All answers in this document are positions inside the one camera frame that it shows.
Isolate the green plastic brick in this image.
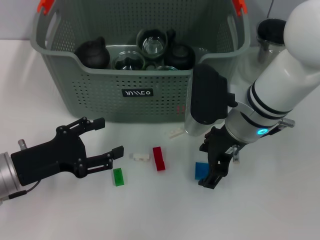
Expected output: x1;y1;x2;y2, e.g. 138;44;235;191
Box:
112;167;126;187

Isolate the dark red long brick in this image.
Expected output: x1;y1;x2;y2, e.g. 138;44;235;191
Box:
152;146;167;172

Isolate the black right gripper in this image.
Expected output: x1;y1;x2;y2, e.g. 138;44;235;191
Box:
198;126;248;190

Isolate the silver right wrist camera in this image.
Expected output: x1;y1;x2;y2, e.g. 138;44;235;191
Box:
183;63;239;137

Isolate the left gripper cable with plugs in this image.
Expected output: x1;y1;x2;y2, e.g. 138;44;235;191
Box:
7;139;43;199

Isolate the white plastic brick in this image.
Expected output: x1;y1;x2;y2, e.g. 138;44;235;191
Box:
129;152;152;162
168;126;186;139

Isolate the black clay teapot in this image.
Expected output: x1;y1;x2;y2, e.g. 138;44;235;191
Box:
74;36;111;70

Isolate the glass teapot with black lid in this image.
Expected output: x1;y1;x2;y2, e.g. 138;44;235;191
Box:
237;18;288;86

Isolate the blue square brick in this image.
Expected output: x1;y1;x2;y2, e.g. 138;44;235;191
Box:
194;161;210;181

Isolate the grey perforated storage bin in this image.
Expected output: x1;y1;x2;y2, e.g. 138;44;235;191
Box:
29;0;251;125

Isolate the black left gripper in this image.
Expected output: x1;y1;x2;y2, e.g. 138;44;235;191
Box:
10;116;126;187

